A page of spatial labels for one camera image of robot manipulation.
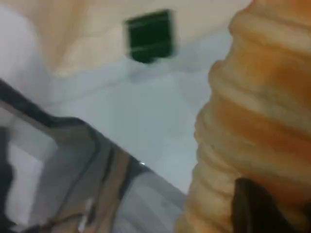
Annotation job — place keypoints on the long ridged orange bread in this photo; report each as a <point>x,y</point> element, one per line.
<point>255,109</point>

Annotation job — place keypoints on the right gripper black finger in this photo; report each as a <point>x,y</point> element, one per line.
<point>250,211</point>

